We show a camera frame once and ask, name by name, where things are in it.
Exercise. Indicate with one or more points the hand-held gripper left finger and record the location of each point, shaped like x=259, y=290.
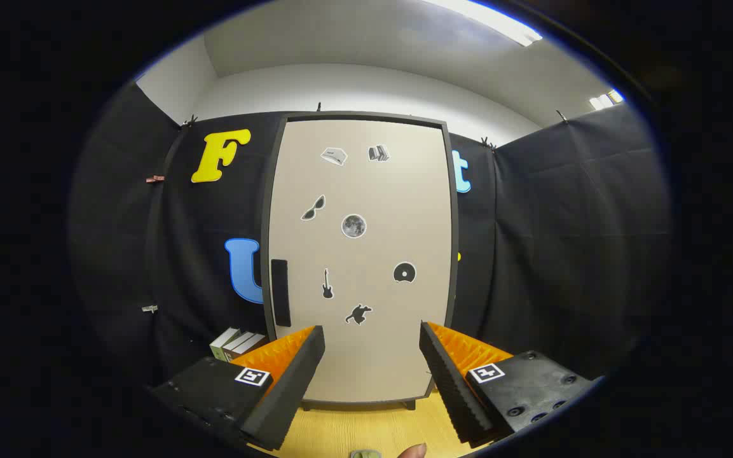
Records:
x=296, y=381

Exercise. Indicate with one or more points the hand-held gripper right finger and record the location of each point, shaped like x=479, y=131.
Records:
x=452, y=388

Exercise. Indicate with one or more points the brown book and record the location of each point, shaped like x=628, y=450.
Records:
x=248, y=345

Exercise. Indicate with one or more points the black backdrop cloth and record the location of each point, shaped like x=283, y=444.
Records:
x=563, y=222

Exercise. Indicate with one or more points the red clothes peg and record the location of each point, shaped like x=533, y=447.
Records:
x=155, y=179

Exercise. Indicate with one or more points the dark grey cabinet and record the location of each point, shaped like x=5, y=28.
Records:
x=366, y=116

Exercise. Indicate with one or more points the small ceiling light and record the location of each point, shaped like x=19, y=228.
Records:
x=604, y=100

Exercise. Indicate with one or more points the long ceiling light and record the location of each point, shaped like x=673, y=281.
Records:
x=487, y=19

